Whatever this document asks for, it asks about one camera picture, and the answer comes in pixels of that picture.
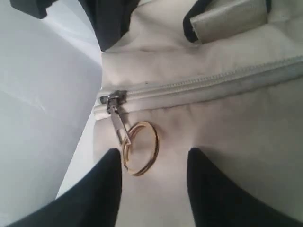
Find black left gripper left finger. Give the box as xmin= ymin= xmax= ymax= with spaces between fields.
xmin=11 ymin=148 xmax=122 ymax=227

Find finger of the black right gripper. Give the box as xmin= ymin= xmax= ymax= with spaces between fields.
xmin=10 ymin=0 xmax=53 ymax=19
xmin=87 ymin=0 xmax=133 ymax=52

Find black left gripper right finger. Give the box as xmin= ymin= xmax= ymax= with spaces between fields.
xmin=187 ymin=148 xmax=303 ymax=227

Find metal zipper pull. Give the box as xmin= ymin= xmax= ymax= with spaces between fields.
xmin=99 ymin=90 xmax=131 ymax=145

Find cream white duffel bag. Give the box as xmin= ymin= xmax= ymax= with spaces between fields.
xmin=53 ymin=0 xmax=303 ymax=227

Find white backdrop curtain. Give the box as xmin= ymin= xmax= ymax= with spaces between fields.
xmin=0 ymin=0 xmax=102 ymax=226

